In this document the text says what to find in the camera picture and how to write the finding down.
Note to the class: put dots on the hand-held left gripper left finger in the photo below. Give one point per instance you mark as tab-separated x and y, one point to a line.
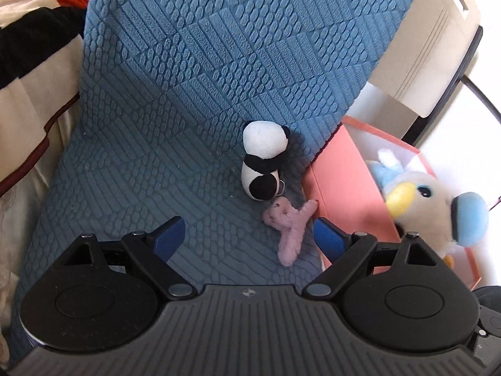
172	238

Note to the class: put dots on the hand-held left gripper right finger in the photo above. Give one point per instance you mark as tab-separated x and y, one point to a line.
329	239

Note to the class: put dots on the pink bunny plush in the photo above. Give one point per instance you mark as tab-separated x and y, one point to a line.
291	227

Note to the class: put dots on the pink cardboard box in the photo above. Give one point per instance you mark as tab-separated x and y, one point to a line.
348	188

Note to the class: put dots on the white duck plush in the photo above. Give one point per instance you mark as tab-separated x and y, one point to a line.
430	199

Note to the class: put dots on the small panda plush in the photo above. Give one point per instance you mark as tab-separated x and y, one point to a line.
260	141

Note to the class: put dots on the blue textured cushion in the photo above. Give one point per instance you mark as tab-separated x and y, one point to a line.
176	105

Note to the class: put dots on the striped blanket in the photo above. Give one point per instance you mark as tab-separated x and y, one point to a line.
35	66

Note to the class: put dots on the white chair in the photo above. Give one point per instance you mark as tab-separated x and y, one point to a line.
422	39

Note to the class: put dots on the black curved chair frame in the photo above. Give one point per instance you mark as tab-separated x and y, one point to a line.
465	74

